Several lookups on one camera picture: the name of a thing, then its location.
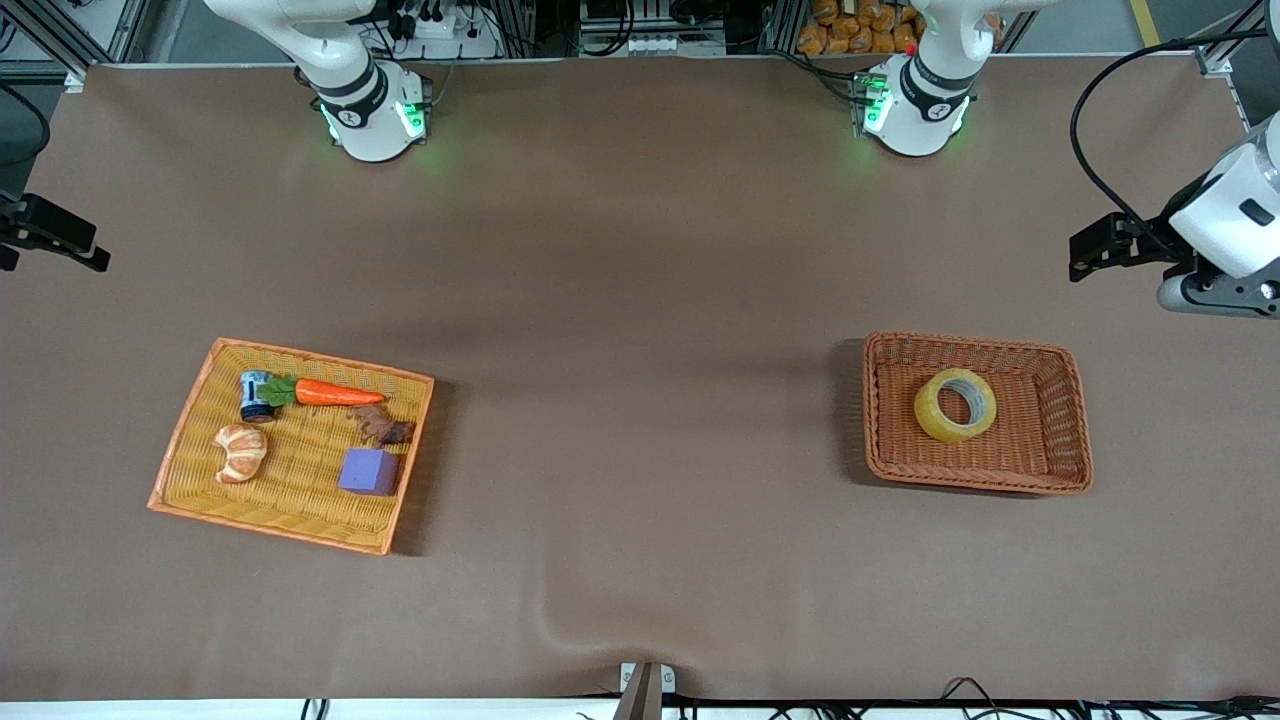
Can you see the yellow wicker tray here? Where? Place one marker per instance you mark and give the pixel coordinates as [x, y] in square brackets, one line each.
[300, 520]

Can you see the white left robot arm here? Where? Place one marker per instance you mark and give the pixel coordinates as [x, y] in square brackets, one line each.
[915, 115]

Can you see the white power strip with plugs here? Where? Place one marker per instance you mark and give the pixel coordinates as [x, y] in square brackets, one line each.
[450, 40]

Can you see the purple foam cube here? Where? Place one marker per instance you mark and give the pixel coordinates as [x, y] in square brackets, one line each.
[368, 472]

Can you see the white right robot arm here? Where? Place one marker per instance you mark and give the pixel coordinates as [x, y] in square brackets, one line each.
[370, 120]

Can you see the brown toy figure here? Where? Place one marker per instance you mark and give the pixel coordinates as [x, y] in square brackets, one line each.
[382, 428]

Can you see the pile of orange items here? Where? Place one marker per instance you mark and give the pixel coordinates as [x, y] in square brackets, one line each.
[860, 28]

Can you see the brown wicker basket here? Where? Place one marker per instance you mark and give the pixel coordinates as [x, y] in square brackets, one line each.
[900, 450]

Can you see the yellow clear tape roll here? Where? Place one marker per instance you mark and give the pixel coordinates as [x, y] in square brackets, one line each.
[925, 415]

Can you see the toy croissant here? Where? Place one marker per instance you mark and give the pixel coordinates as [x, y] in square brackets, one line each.
[240, 452]

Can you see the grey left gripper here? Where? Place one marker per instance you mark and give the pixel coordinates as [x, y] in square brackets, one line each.
[1150, 243]

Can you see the long white power strip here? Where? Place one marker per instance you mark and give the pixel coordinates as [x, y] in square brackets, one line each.
[650, 44]

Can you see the metal table clamp bracket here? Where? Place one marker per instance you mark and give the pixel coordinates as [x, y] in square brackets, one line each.
[668, 680]

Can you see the aluminium frame profile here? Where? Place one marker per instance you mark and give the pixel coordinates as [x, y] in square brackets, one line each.
[70, 40]
[1228, 55]

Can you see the orange toy carrot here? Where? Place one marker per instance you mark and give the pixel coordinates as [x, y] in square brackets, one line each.
[335, 393]

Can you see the small blue white can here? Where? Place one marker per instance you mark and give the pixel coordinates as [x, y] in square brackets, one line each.
[255, 398]

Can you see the grey camera pole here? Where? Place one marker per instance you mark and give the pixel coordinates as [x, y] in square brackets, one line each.
[640, 695]

